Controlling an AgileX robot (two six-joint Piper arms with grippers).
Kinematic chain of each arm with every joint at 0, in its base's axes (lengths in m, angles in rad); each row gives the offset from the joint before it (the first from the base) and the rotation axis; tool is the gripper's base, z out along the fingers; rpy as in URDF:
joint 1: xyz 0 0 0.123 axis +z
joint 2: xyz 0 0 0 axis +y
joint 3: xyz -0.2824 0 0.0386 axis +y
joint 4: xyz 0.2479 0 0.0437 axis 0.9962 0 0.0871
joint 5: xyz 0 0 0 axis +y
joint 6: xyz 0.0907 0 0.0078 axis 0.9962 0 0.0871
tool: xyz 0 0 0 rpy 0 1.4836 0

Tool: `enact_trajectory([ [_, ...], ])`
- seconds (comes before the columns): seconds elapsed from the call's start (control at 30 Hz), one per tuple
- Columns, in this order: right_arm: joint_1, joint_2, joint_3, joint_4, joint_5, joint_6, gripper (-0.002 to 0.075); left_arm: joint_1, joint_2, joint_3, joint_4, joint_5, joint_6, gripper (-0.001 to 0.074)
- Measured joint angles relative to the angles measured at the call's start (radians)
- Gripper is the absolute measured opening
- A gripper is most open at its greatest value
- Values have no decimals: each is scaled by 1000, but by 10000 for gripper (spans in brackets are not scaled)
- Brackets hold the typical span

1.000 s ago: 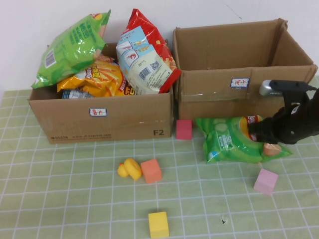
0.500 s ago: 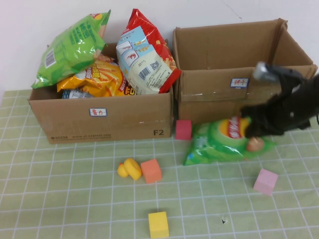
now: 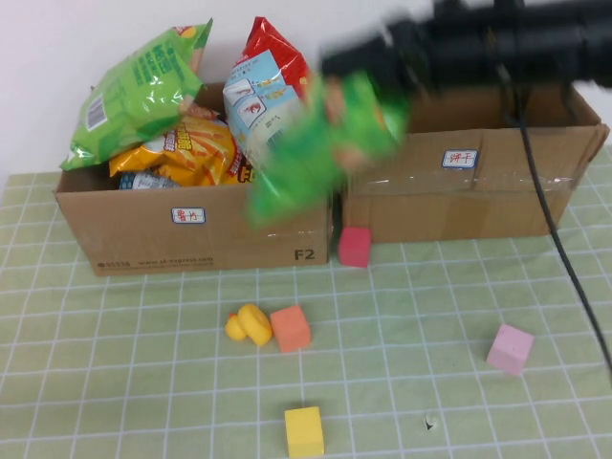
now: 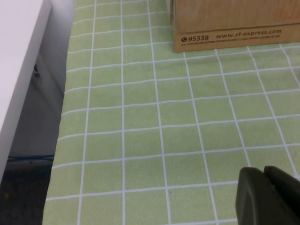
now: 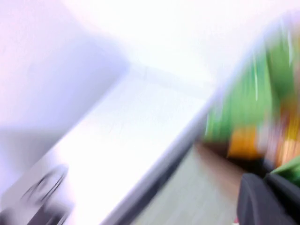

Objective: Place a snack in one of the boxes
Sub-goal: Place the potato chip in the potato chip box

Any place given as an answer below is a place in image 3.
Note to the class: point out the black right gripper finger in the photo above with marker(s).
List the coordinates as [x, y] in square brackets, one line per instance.
[349, 59]

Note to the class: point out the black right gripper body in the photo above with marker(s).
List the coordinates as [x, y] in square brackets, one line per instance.
[404, 52]

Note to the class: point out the dark green Lay's chips bag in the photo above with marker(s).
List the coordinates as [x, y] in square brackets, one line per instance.
[306, 167]

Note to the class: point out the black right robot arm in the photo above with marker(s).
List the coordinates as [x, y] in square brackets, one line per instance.
[526, 43]

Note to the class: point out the red shrimp snack bag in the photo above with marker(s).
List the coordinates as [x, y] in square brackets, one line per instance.
[258, 95]

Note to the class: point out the orange fries snack bag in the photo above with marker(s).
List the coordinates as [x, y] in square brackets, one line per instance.
[201, 153]

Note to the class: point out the small blue white snack bag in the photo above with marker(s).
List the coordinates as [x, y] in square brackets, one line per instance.
[143, 181]

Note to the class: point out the white label on taped box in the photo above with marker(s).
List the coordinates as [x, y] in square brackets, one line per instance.
[459, 159]

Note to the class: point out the taped empty cardboard box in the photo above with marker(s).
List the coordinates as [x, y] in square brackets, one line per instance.
[454, 205]

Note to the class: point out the red foam cube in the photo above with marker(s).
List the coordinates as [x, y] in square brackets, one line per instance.
[355, 247]

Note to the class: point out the light green chips bag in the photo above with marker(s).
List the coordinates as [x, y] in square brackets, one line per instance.
[138, 95]

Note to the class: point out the white label on F2 box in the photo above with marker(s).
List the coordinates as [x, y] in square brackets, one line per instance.
[189, 215]

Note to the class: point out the cardboard box with F2 print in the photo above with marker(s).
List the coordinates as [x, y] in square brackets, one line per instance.
[143, 244]

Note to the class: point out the orange foam cube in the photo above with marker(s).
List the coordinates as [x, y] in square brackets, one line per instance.
[289, 330]

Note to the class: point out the yellow rubber duck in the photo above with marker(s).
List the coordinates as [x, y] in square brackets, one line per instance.
[253, 325]

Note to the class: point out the pink foam cube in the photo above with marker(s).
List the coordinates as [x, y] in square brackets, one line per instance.
[509, 350]

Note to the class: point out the yellow foam cube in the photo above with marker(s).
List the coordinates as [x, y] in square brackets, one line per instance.
[304, 430]

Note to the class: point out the green checkered tablecloth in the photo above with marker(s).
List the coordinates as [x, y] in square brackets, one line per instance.
[143, 382]

